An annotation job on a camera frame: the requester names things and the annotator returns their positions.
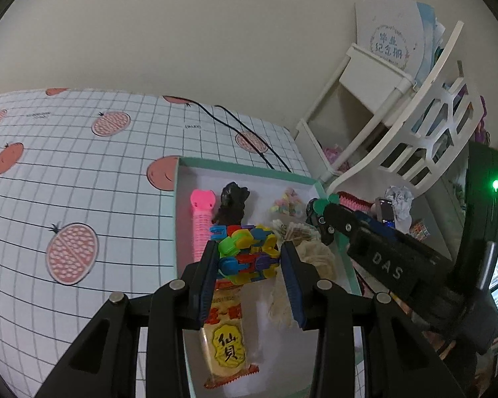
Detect white wreath print booklet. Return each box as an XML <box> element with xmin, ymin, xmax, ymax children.
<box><xmin>354</xmin><ymin>0</ymin><xmax>426</xmax><ymax>88</ymax></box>

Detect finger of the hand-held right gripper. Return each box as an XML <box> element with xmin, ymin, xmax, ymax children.
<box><xmin>355</xmin><ymin>211</ymin><xmax>399</xmax><ymax>238</ymax></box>
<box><xmin>321</xmin><ymin>204</ymin><xmax>360</xmax><ymax>244</ymax></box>

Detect crumpled white paper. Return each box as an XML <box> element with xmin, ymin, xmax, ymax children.
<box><xmin>384</xmin><ymin>185</ymin><xmax>415</xmax><ymax>233</ymax></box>

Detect black cable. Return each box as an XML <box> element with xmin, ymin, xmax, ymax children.
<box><xmin>183</xmin><ymin>97</ymin><xmax>293</xmax><ymax>172</ymax></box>

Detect orange white snack packet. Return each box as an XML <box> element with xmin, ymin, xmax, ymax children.
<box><xmin>201</xmin><ymin>280</ymin><xmax>260</xmax><ymax>389</ymax></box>

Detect colorful plastic block toy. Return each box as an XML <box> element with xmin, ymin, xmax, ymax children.
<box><xmin>209</xmin><ymin>224</ymin><xmax>281</xmax><ymax>286</ymax></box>

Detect white shelf rack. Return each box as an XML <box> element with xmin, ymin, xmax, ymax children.
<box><xmin>294</xmin><ymin>20</ymin><xmax>488</xmax><ymax>200</ymax></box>

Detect red white crocheted mat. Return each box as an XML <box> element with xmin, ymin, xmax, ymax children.
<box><xmin>336</xmin><ymin>191</ymin><xmax>376</xmax><ymax>216</ymax></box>

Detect pink spring toy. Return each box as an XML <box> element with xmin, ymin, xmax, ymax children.
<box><xmin>190</xmin><ymin>188</ymin><xmax>217</xmax><ymax>262</ymax></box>

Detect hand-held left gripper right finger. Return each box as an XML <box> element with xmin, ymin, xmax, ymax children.
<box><xmin>280</xmin><ymin>240</ymin><xmax>469</xmax><ymax>398</ymax></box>

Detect pink fluffy cloth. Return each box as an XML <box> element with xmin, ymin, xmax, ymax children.
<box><xmin>321</xmin><ymin>144</ymin><xmax>349</xmax><ymax>166</ymax></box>

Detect black figure toy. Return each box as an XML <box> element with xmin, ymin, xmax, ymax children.
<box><xmin>211</xmin><ymin>181</ymin><xmax>250</xmax><ymax>227</ymax></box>

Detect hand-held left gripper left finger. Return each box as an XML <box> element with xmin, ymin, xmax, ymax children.
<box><xmin>35</xmin><ymin>238</ymin><xmax>220</xmax><ymax>398</ymax></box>

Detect puzzle cube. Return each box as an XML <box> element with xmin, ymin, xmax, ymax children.
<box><xmin>411</xmin><ymin>220</ymin><xmax>432</xmax><ymax>241</ymax></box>

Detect pastel bead bracelets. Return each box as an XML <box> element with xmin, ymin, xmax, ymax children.
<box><xmin>271</xmin><ymin>188</ymin><xmax>303</xmax><ymax>217</ymax></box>

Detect black toy car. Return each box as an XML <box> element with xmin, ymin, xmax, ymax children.
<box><xmin>305</xmin><ymin>199</ymin><xmax>337</xmax><ymax>245</ymax></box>

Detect smartphone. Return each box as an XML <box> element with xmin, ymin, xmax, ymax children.
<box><xmin>374</xmin><ymin>197</ymin><xmax>397</xmax><ymax>229</ymax></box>

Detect green-rimmed white tray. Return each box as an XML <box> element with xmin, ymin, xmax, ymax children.
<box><xmin>173</xmin><ymin>157</ymin><xmax>364</xmax><ymax>398</ymax></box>

